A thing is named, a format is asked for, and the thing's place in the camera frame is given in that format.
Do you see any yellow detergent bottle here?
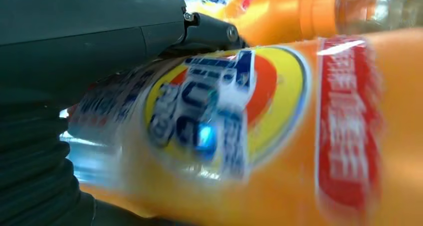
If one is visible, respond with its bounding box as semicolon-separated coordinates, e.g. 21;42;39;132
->
180;0;423;47
66;27;423;226

